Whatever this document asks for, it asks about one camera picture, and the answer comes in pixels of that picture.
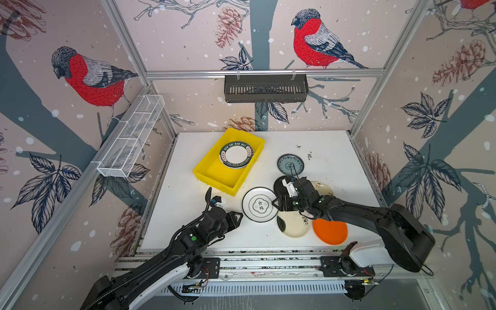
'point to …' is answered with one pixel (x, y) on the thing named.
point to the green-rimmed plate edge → (235, 155)
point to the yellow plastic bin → (209, 170)
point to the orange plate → (333, 233)
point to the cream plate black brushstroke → (292, 223)
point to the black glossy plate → (279, 189)
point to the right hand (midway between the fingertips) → (277, 200)
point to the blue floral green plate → (290, 164)
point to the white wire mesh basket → (121, 158)
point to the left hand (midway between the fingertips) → (245, 213)
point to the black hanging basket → (266, 90)
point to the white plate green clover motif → (257, 205)
